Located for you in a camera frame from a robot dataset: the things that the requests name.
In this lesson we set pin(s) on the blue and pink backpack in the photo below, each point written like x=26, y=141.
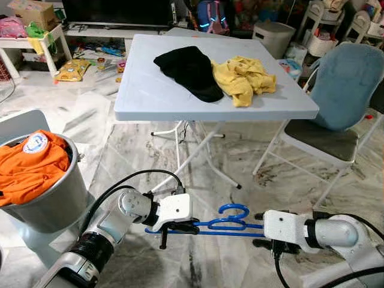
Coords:
x=213, y=15

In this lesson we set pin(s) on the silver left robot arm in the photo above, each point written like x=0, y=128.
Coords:
x=129, y=207

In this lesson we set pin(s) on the white folding chair blue cover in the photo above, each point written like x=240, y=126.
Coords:
x=348, y=84

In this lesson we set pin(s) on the grey laundry bucket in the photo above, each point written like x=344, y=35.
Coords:
x=54, y=204

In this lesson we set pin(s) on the brown cardboard box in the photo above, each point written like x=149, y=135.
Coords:
x=33, y=12

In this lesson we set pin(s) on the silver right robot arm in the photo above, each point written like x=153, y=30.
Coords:
x=336, y=231

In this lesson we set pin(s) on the orange shirt with round badge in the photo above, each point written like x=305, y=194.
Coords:
x=30, y=171

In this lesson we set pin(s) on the black television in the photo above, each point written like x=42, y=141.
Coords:
x=120, y=12

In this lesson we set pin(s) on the grey waste bin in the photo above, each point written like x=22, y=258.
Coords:
x=273, y=39

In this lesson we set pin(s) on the yellow snack bag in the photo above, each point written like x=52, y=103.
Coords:
x=72, y=70

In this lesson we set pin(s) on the black garment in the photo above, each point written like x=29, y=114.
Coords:
x=192, y=72

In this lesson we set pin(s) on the small yellow cloth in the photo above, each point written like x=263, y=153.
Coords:
x=37, y=45

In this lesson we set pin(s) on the white plastic basket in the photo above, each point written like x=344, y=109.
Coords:
x=323, y=47

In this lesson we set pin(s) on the pink bag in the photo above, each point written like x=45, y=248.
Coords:
x=12, y=28

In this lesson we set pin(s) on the white folding table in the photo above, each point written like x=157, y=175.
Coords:
x=156, y=90

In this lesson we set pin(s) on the round blue toy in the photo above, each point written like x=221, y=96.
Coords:
x=291, y=67

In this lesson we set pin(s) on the green cloth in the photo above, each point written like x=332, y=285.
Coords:
x=36, y=30

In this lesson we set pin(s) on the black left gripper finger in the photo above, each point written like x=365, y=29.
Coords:
x=164, y=241

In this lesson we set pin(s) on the yellow shirt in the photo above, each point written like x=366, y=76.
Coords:
x=240, y=78

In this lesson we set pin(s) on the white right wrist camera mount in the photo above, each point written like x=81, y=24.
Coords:
x=285, y=227

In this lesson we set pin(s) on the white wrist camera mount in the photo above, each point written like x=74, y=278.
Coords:
x=175, y=210
x=285, y=227

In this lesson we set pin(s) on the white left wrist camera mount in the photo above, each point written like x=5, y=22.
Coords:
x=175, y=210

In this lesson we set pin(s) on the blue plastic hanger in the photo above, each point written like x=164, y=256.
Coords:
x=237, y=225

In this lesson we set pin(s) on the small white side table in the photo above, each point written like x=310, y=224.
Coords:
x=12, y=43

